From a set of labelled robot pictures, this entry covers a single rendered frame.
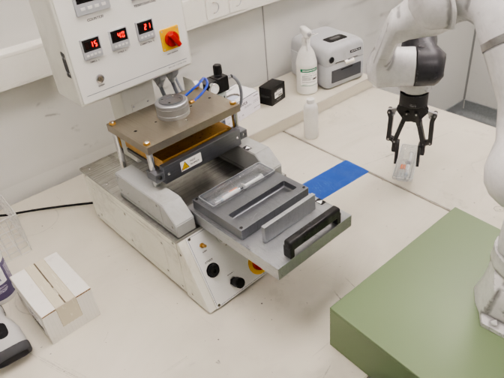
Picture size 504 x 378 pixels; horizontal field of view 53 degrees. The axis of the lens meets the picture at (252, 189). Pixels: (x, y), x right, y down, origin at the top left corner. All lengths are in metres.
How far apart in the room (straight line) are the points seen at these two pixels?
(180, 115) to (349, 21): 1.41
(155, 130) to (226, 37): 0.88
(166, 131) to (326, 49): 0.97
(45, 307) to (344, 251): 0.72
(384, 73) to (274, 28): 0.93
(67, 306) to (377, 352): 0.67
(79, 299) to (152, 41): 0.64
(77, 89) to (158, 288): 0.51
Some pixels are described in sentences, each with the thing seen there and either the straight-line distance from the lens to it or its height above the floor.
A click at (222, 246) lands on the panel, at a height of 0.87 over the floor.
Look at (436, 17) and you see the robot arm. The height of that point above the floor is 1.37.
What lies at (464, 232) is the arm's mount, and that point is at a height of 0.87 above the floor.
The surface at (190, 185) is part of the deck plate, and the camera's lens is 1.29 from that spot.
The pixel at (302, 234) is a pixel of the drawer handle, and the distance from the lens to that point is 0.98.
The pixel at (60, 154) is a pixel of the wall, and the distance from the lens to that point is 1.79.
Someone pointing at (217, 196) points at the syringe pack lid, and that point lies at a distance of 1.11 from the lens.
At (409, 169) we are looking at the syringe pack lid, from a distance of 1.53.
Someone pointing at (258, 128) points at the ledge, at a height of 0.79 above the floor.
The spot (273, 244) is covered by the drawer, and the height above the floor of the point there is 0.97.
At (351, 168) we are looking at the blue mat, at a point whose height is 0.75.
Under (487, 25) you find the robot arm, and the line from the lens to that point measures 0.86.
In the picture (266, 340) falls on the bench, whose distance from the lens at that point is 1.14.
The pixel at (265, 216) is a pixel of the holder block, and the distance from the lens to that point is 1.06.
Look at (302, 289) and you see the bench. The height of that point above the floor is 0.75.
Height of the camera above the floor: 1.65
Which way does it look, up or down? 35 degrees down
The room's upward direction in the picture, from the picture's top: 6 degrees counter-clockwise
